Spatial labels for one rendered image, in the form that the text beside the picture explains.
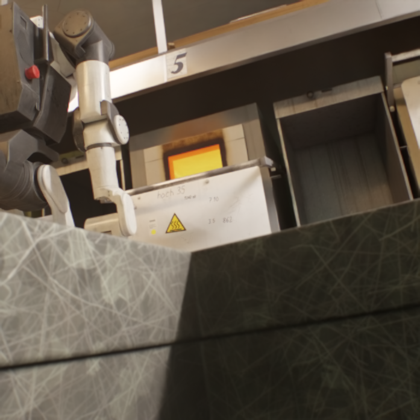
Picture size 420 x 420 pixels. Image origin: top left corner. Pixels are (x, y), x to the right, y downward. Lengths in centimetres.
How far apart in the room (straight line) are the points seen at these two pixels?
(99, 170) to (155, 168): 96
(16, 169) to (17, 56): 28
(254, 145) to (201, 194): 34
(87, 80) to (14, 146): 26
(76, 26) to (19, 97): 25
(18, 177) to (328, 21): 127
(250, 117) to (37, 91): 108
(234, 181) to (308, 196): 78
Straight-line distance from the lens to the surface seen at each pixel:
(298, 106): 205
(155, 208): 196
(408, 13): 190
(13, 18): 132
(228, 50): 192
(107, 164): 121
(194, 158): 220
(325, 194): 256
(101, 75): 130
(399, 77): 212
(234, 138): 206
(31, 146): 127
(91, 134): 124
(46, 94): 131
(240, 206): 184
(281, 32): 191
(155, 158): 217
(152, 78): 198
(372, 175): 258
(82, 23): 133
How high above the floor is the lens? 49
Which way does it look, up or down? 16 degrees up
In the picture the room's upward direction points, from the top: 9 degrees counter-clockwise
